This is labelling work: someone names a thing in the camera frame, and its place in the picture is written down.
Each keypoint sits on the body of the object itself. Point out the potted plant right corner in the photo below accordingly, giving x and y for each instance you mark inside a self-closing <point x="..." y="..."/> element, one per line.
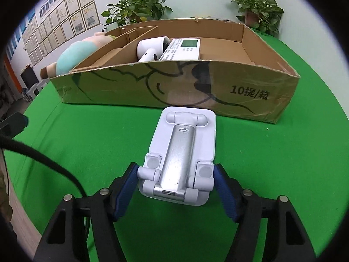
<point x="262" y="15"/>

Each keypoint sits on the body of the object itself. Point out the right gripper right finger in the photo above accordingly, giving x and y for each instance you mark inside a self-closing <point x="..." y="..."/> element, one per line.
<point x="272" y="222"/>

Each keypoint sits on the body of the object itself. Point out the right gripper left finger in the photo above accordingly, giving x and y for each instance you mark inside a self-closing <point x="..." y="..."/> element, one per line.
<point x="64" y="238"/>

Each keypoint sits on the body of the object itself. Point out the green table cloth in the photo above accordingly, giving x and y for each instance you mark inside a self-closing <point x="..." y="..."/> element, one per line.
<point x="304" y="157"/>

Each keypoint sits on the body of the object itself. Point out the white hair dryer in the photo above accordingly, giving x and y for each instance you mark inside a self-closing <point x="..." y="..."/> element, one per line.
<point x="152" y="49"/>

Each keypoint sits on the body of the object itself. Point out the brown cardboard box tray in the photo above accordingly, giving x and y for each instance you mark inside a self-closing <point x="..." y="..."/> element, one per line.
<point x="236" y="74"/>

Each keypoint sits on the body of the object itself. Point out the white medicine box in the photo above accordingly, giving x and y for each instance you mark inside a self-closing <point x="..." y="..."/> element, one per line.
<point x="182" y="49"/>

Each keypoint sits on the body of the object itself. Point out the potted plant left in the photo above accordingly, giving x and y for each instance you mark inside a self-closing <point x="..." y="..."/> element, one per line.
<point x="126" y="12"/>

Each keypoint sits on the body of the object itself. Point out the pig plush toy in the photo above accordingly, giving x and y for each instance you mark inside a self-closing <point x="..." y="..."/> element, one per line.
<point x="74" y="54"/>

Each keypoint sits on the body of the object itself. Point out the white folding phone stand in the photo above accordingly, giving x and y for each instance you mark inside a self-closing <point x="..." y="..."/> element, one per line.
<point x="179" y="166"/>

